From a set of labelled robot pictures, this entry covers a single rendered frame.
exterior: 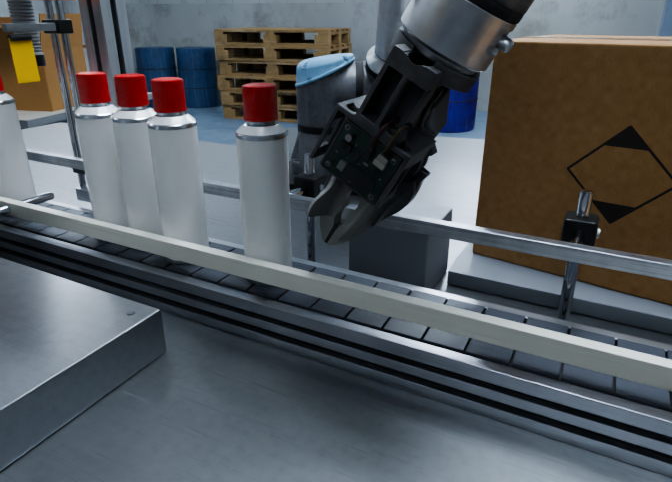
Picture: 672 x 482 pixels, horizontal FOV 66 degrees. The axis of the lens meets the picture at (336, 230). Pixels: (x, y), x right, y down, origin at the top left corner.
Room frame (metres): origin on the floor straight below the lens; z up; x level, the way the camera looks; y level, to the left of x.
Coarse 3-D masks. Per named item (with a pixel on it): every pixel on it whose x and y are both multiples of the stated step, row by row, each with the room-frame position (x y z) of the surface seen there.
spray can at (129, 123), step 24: (120, 96) 0.59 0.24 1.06; (144, 96) 0.60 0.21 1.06; (120, 120) 0.58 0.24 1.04; (144, 120) 0.58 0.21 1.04; (120, 144) 0.58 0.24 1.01; (144, 144) 0.58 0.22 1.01; (120, 168) 0.59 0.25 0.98; (144, 168) 0.58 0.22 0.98; (144, 192) 0.58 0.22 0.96; (144, 216) 0.58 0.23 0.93
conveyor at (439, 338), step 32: (32, 224) 0.67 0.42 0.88; (128, 256) 0.56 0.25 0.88; (160, 256) 0.56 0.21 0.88; (256, 288) 0.48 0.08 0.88; (384, 288) 0.48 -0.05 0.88; (352, 320) 0.42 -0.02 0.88; (384, 320) 0.42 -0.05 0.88; (512, 320) 0.42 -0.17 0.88; (480, 352) 0.37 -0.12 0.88; (512, 352) 0.37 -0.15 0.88; (576, 384) 0.33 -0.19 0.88; (608, 384) 0.33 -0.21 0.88; (640, 384) 0.33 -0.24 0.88
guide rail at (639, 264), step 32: (32, 160) 0.75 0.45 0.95; (64, 160) 0.71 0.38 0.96; (224, 192) 0.58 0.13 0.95; (384, 224) 0.49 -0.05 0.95; (416, 224) 0.47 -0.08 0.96; (448, 224) 0.46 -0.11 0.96; (544, 256) 0.42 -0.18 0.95; (576, 256) 0.41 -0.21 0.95; (608, 256) 0.39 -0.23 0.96; (640, 256) 0.39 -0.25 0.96
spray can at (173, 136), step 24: (168, 96) 0.55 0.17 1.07; (168, 120) 0.54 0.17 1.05; (192, 120) 0.56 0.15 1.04; (168, 144) 0.54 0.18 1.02; (192, 144) 0.55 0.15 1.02; (168, 168) 0.54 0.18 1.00; (192, 168) 0.55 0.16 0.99; (168, 192) 0.54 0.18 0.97; (192, 192) 0.55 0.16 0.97; (168, 216) 0.54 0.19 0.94; (192, 216) 0.54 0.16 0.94; (192, 240) 0.54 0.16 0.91
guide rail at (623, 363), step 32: (64, 224) 0.61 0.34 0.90; (96, 224) 0.58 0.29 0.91; (192, 256) 0.51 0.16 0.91; (224, 256) 0.49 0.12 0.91; (288, 288) 0.45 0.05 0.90; (320, 288) 0.44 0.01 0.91; (352, 288) 0.42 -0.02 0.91; (416, 320) 0.39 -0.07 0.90; (448, 320) 0.38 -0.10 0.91; (480, 320) 0.37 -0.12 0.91; (544, 352) 0.34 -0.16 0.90; (576, 352) 0.33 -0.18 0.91; (608, 352) 0.32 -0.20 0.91; (640, 352) 0.32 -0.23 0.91
